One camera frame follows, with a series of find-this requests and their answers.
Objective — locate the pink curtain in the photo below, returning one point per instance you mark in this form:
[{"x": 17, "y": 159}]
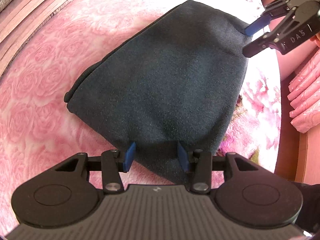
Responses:
[{"x": 307, "y": 100}]

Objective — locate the person's dark clothing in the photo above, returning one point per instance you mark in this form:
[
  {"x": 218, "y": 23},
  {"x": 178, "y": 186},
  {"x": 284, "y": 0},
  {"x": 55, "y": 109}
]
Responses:
[{"x": 310, "y": 205}]

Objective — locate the dark blue-grey fleece garment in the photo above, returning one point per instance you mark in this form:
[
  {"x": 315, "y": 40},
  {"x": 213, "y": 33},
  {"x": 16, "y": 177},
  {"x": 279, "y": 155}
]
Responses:
[{"x": 162, "y": 80}]

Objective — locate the person's right hand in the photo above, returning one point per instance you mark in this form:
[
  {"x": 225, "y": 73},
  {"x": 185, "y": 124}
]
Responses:
[{"x": 316, "y": 40}]

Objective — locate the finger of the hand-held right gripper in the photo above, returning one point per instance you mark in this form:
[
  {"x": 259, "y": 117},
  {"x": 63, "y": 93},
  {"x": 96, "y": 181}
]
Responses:
[
  {"x": 255, "y": 47},
  {"x": 255, "y": 26}
]

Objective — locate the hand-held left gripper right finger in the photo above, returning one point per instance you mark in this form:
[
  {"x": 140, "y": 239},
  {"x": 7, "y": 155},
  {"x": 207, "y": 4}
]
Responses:
[{"x": 183, "y": 157}]

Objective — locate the pink floral blanket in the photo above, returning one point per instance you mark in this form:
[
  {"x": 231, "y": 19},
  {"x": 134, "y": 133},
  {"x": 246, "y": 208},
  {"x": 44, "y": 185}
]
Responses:
[{"x": 50, "y": 80}]

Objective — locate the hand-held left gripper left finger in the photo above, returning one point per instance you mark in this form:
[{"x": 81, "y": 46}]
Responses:
[{"x": 128, "y": 156}]

